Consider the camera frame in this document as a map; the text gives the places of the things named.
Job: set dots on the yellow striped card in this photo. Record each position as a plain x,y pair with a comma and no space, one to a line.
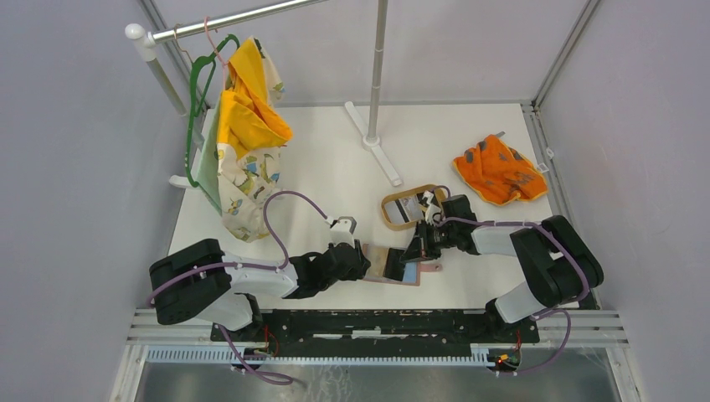
377,256

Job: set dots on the green clothes hanger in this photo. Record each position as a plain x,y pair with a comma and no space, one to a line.
197,101

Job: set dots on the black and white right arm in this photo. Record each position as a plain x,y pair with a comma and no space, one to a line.
558,267

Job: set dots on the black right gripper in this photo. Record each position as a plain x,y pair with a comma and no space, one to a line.
414,249

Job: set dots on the white rack base foot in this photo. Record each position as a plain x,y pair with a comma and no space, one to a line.
373,145

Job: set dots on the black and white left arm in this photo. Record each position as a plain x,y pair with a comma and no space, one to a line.
206,283

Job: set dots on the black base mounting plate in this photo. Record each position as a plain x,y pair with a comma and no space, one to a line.
444,333

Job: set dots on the glossy black card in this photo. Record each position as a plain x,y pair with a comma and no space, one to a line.
394,267

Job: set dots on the tan oval card tray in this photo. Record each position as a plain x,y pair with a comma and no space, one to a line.
441,193

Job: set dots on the aluminium frame rail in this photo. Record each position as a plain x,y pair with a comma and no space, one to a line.
197,341

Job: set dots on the metal clothes rack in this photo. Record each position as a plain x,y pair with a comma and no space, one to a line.
328,53

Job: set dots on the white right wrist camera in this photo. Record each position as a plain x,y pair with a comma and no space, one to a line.
428,205

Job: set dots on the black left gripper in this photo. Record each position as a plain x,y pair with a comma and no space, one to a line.
359,270

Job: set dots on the yellow patterned garment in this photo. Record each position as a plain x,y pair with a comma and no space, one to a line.
240,160

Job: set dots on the pink clothes hanger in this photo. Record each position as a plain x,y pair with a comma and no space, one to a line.
216,50

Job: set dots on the orange cloth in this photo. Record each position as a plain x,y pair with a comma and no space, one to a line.
499,174

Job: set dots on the white printed card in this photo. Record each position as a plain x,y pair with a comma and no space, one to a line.
413,208

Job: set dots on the white left rack foot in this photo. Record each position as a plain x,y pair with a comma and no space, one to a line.
180,182

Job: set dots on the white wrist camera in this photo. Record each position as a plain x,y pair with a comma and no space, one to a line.
342,230
428,205

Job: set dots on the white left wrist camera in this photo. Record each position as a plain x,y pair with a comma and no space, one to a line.
342,230

